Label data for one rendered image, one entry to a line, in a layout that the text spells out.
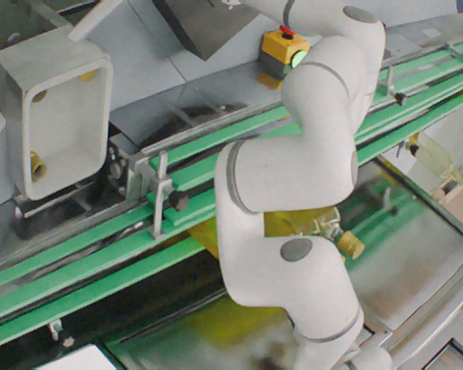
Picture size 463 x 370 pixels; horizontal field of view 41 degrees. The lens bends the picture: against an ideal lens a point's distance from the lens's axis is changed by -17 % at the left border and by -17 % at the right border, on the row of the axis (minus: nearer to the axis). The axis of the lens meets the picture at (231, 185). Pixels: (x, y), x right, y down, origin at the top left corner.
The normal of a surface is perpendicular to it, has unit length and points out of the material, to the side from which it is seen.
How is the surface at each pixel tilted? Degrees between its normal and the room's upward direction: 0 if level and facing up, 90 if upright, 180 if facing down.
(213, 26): 1
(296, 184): 72
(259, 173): 84
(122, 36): 0
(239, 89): 90
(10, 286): 90
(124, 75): 0
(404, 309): 90
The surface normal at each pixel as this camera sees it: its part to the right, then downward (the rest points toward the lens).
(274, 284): -0.53, 0.23
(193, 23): 0.66, 0.56
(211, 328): 0.15, -0.76
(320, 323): -0.06, 0.59
